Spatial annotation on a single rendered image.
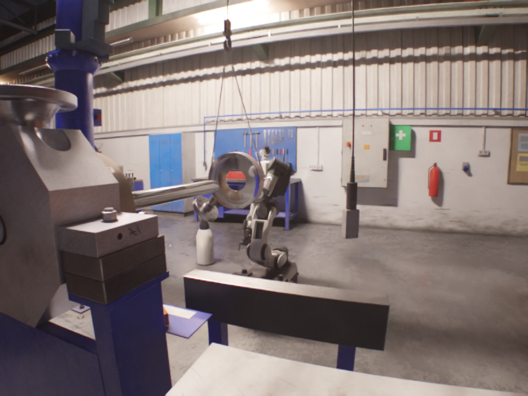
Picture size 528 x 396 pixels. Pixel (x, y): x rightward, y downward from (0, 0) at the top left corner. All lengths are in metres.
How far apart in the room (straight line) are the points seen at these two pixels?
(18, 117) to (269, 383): 0.80
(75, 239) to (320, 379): 0.52
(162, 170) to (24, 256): 5.93
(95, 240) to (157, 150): 6.17
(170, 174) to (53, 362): 5.79
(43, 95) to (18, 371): 0.81
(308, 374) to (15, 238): 0.70
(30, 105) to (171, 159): 5.71
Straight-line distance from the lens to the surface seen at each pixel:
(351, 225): 1.29
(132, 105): 8.14
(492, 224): 6.08
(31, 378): 1.11
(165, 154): 6.59
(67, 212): 0.71
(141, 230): 0.69
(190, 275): 0.99
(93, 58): 2.98
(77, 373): 0.88
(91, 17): 2.98
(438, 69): 5.96
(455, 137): 5.78
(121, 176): 0.93
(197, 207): 2.01
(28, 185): 0.74
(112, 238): 0.63
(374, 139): 5.29
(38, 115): 0.88
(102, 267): 0.62
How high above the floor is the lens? 1.24
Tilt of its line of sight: 8 degrees down
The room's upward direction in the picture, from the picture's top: straight up
